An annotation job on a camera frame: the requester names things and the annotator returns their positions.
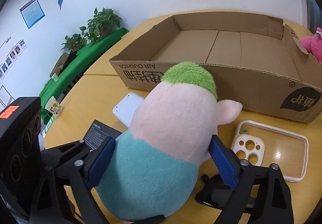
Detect black product box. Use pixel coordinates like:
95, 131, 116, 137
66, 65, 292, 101
83, 120, 121, 149

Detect clear white phone case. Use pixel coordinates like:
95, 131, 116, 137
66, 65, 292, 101
231, 120, 309, 183

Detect white power bank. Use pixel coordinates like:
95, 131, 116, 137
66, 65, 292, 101
112, 92, 145, 128

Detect pig plush toy green hair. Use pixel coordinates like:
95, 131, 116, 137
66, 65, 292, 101
96, 62, 242, 221

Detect black sunglasses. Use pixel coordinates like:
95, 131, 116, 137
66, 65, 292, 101
194, 174, 232, 210

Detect paper cup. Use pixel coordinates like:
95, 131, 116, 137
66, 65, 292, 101
45, 96, 63, 117

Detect small cardboard box on bench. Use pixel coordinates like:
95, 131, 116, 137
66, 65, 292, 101
50, 52, 69, 77

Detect green cloth covered bench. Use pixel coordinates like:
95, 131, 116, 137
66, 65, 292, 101
39, 28, 129, 124

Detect small potted green plant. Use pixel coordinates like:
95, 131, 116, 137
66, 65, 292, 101
62, 33, 87, 52

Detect brown cardboard box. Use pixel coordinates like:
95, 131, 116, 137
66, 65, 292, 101
110, 12, 321, 123

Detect large potted green plant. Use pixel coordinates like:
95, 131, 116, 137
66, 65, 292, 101
80, 8, 122, 44

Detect pink plush toy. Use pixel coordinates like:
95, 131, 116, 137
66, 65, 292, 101
300, 27, 322, 64

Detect blue framed wall poster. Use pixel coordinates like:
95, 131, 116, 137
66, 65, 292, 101
20, 0, 45, 29

